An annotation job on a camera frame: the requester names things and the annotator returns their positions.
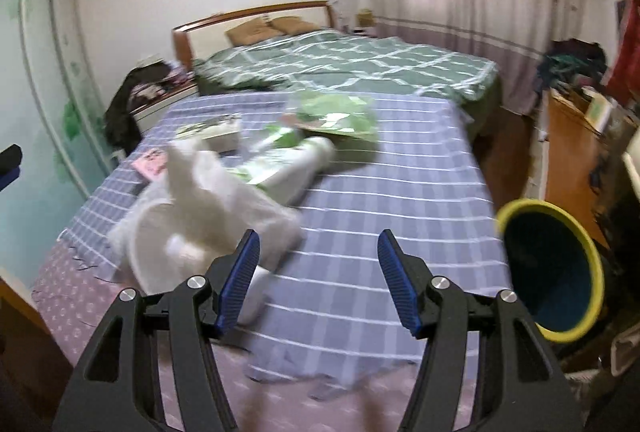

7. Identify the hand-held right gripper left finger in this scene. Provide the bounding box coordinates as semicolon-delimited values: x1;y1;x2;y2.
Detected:
52;228;262;432

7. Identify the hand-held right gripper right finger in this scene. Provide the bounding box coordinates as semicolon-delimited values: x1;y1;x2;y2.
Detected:
377;229;583;432

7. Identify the leaf print wardrobe door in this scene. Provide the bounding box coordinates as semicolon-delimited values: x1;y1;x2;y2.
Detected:
0;0;126;283

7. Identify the wooden side desk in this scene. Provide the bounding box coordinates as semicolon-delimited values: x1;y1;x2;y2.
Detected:
542;87;611;243

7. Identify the wooden bed headboard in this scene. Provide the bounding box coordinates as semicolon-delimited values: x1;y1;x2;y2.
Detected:
172;0;333;68

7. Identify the green framed card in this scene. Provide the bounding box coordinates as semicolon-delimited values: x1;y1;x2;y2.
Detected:
585;95;618;133

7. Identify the pink paper packet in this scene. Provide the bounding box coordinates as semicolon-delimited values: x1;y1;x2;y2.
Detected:
134;149;168;178

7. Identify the black hanging garment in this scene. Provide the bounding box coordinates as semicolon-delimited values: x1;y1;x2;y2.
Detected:
104;60;176;153

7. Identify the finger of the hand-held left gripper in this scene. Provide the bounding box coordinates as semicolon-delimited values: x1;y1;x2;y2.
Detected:
0;145;24;193

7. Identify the pink patterned cloth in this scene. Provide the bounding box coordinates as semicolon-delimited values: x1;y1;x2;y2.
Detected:
32;239;481;432

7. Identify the pile of dark clothes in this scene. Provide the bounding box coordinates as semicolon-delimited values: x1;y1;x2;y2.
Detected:
537;38;608;88

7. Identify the white plastic bag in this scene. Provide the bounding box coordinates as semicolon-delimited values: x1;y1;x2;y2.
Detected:
107;142;306;328

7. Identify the white bedside cabinet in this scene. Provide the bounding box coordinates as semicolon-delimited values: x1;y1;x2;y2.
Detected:
130;82;198;133

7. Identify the bed with green quilt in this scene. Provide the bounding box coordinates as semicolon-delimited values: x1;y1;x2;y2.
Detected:
192;28;501;103

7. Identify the white green label bottle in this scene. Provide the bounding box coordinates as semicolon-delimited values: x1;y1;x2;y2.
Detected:
235;136;337;203

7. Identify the yellow rimmed dark bin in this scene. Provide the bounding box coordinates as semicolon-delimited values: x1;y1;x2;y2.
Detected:
495;199;605;345

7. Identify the brown pillow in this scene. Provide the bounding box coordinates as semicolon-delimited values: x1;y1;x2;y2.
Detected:
225;17;273;47
270;16;321;34

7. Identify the green white carton box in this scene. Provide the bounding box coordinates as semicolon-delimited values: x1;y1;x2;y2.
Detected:
175;112;243;153

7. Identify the clear plastic bottle green label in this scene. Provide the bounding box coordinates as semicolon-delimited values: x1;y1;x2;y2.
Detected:
280;91;378;148

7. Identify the brown wooden board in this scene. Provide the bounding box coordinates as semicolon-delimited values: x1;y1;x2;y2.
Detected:
0;272;73;413

